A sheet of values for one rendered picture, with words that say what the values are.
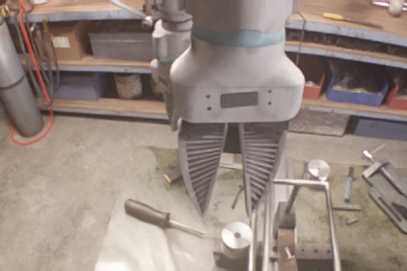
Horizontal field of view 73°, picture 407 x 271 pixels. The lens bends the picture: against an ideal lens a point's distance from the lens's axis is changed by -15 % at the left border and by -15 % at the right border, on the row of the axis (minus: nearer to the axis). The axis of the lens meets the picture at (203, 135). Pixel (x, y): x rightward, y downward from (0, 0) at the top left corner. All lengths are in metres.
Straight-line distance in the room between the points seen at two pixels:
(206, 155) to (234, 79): 0.09
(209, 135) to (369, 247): 0.50
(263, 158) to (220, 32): 0.13
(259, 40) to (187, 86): 0.06
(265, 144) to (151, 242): 0.40
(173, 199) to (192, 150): 0.40
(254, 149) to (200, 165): 0.05
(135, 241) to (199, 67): 0.46
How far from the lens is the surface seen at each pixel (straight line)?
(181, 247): 0.62
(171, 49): 0.48
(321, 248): 0.60
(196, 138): 0.27
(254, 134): 0.28
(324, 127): 2.12
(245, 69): 0.22
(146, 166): 0.73
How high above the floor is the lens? 1.44
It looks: 45 degrees down
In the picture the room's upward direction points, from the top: straight up
